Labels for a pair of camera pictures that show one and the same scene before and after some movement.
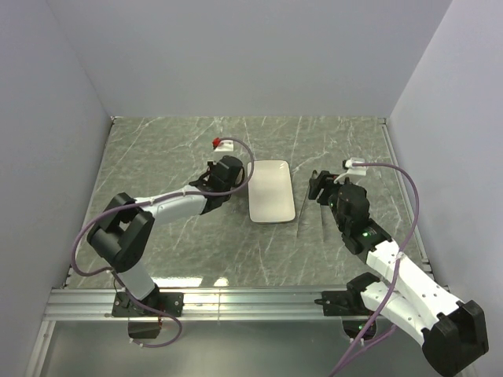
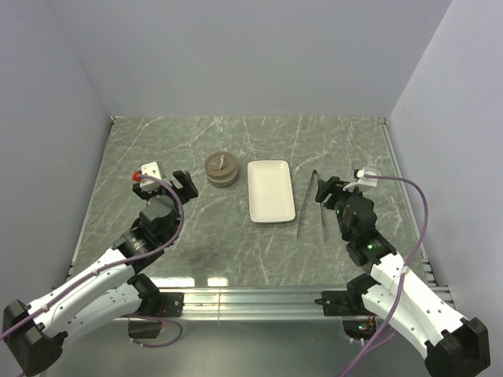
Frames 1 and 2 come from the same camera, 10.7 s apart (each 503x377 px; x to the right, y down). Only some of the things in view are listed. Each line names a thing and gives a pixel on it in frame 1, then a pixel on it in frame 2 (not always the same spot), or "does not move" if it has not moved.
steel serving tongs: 302,213 does not move
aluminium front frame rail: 205,304 does not move
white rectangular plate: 269,191 does not move
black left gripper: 212,165 -> 188,191
